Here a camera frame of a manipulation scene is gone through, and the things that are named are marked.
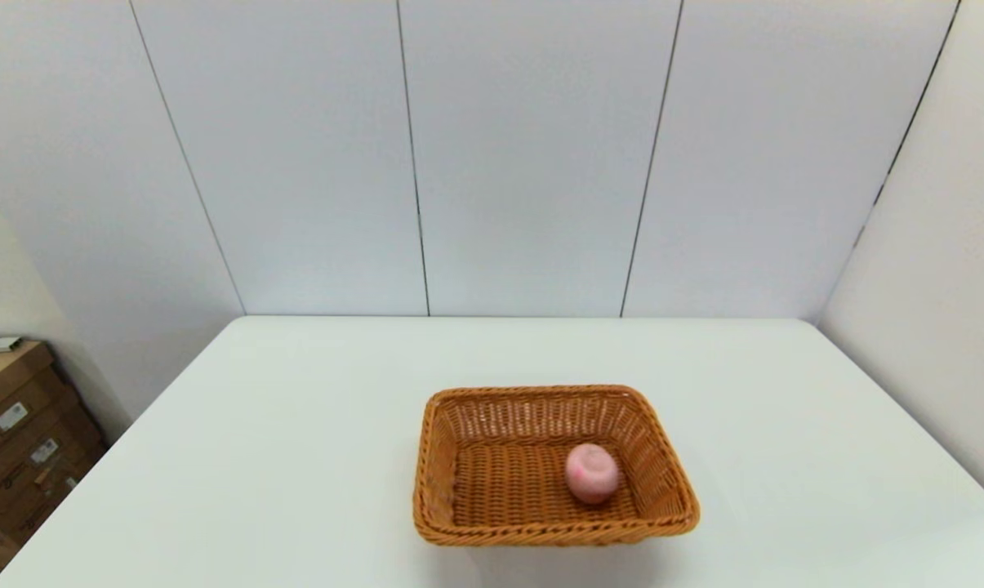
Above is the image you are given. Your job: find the brown wicker basket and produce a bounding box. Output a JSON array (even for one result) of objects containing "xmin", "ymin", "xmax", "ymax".
[{"xmin": 412, "ymin": 384, "xmax": 702, "ymax": 548}]

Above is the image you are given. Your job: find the pink peach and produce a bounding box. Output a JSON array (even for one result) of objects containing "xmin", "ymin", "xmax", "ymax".
[{"xmin": 564, "ymin": 443, "xmax": 621, "ymax": 506}]

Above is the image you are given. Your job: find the cardboard box with white label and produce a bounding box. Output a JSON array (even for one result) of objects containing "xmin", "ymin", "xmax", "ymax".
[{"xmin": 0, "ymin": 399, "xmax": 106, "ymax": 511}]

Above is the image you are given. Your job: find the cardboard box under white sheet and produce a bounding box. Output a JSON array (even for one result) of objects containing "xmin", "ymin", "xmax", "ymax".
[{"xmin": 0, "ymin": 341, "xmax": 74, "ymax": 446}]

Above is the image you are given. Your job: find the low cardboard box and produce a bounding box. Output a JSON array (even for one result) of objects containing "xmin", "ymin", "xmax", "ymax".
[{"xmin": 0, "ymin": 470, "xmax": 80, "ymax": 588}]

